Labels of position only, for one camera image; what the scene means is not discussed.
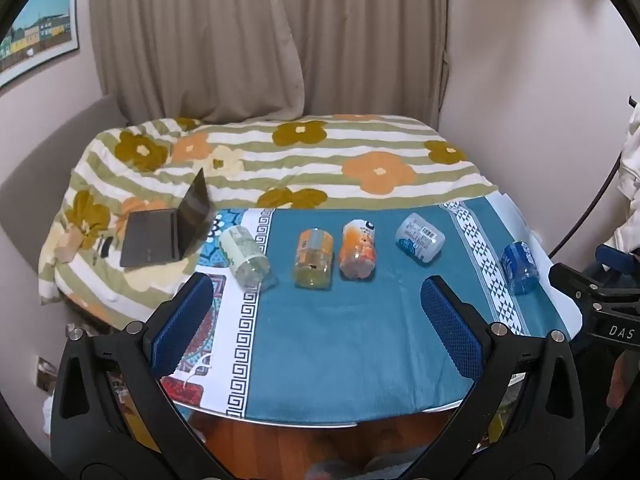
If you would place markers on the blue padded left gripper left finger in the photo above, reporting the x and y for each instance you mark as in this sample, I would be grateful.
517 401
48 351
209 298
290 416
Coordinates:
172 326

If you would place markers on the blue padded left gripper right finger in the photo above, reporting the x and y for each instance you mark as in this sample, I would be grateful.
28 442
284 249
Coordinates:
461 329

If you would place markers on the yellow orange label plastic cup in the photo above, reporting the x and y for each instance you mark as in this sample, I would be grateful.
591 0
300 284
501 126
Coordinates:
314 259

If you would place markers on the green label clear plastic cup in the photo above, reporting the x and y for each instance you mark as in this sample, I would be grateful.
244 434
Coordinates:
246 261

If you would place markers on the white barcode label plastic cup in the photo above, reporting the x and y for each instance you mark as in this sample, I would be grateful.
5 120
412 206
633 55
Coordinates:
419 239

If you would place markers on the person's right hand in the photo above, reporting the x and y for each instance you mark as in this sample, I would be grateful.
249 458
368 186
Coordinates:
625 367

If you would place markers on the white hooded garment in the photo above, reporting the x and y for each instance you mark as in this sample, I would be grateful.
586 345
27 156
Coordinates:
626 237

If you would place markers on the dark grey open laptop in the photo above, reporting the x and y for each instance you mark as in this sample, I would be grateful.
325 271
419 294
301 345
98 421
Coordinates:
162 236

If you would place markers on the black phone on quilt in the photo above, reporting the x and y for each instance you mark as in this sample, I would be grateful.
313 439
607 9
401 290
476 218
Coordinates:
106 246

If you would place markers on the teal patterned table cloth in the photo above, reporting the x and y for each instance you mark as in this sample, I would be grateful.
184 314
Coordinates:
360 350

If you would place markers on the floral striped bed quilt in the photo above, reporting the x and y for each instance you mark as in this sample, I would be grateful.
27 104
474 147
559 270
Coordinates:
333 162

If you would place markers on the beige window curtain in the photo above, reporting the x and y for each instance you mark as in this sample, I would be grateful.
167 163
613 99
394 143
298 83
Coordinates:
231 60

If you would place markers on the framed house picture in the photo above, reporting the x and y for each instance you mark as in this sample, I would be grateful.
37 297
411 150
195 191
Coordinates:
42 32

